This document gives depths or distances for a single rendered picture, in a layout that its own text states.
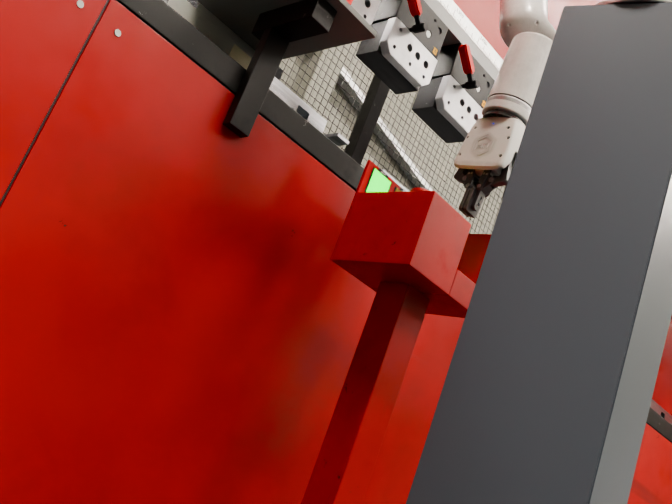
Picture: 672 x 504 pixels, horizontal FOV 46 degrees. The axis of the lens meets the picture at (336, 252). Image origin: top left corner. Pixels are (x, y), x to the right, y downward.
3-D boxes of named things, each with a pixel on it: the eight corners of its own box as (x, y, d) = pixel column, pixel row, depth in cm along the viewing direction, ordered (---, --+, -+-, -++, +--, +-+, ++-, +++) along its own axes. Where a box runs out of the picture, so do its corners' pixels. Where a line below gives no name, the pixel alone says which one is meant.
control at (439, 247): (409, 264, 112) (447, 154, 117) (329, 259, 123) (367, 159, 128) (480, 320, 124) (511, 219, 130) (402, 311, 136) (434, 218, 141)
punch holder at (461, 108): (440, 104, 171) (462, 41, 176) (410, 108, 177) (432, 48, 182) (476, 141, 180) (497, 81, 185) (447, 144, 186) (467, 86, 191)
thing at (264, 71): (267, 116, 111) (320, -6, 117) (208, 126, 121) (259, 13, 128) (287, 132, 113) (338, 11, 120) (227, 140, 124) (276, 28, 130)
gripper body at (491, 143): (470, 106, 135) (446, 163, 133) (521, 105, 128) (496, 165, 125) (492, 130, 140) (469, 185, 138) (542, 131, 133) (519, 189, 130)
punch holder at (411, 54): (384, 47, 158) (410, -18, 163) (354, 54, 164) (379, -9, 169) (426, 91, 168) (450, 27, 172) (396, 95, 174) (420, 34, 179)
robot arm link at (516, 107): (476, 94, 135) (469, 109, 135) (519, 93, 129) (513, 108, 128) (499, 122, 141) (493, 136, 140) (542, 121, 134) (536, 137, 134)
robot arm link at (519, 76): (517, 128, 140) (477, 100, 137) (542, 66, 143) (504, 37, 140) (548, 118, 133) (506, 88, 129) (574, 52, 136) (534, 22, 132)
